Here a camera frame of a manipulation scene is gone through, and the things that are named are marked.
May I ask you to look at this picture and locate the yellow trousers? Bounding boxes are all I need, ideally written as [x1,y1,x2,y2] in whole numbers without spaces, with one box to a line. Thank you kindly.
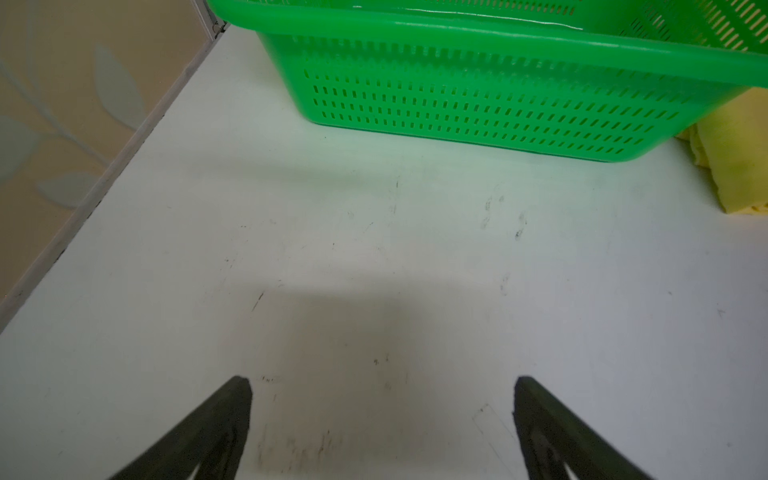
[677,88,767,216]

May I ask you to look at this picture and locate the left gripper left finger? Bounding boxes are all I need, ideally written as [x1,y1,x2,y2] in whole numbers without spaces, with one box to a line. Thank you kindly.
[113,376,253,479]

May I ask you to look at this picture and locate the green plastic basket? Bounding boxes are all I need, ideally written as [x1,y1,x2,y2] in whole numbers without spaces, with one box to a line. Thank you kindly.
[210,0,767,162]

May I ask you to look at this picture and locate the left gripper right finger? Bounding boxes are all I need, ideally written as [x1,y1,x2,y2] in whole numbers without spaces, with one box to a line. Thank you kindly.
[513,376,649,479]

